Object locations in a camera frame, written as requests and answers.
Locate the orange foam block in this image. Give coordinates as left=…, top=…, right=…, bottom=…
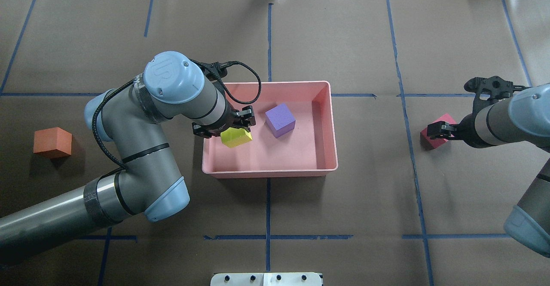
left=33, top=127, right=73, bottom=159

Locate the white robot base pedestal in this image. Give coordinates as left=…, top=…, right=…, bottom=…
left=210, top=272, right=324, bottom=286

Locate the yellow-green foam block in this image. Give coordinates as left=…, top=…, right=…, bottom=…
left=220, top=128, right=253, bottom=148

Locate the pink plastic bin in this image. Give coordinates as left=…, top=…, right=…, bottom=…
left=202, top=81, right=338, bottom=178

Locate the red foam block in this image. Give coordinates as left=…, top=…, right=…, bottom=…
left=420, top=112, right=456, bottom=151

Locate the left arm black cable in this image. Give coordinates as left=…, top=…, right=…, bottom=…
left=92, top=61, right=262, bottom=170

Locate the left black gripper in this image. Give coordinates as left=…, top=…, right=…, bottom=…
left=191, top=62, right=256, bottom=139

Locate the purple foam block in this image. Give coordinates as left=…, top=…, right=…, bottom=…
left=265, top=103, right=296, bottom=138

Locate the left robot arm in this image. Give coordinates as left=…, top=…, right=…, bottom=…
left=0, top=51, right=260, bottom=267

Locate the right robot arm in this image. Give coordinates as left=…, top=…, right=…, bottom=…
left=424, top=76, right=550, bottom=258

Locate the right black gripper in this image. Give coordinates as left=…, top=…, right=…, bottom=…
left=426, top=76, right=529, bottom=148

